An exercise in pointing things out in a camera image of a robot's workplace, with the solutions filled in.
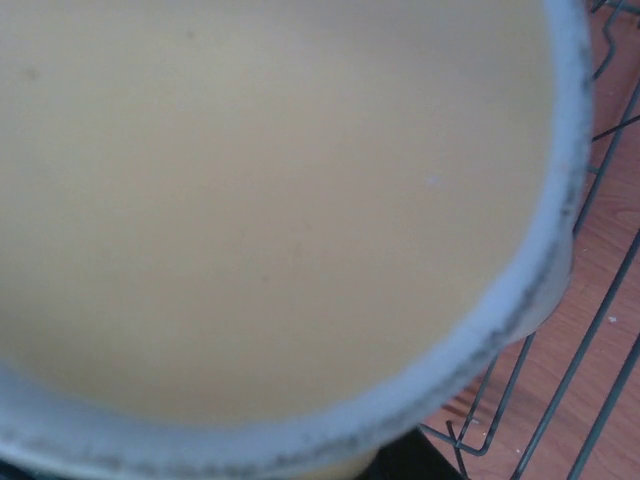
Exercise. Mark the dark wire dish rack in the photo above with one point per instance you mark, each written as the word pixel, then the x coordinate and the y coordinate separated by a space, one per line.
pixel 564 402

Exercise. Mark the yellow ceramic mug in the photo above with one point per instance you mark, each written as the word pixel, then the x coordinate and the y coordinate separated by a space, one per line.
pixel 263 239

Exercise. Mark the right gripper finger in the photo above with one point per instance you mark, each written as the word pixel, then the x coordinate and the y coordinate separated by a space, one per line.
pixel 411 457

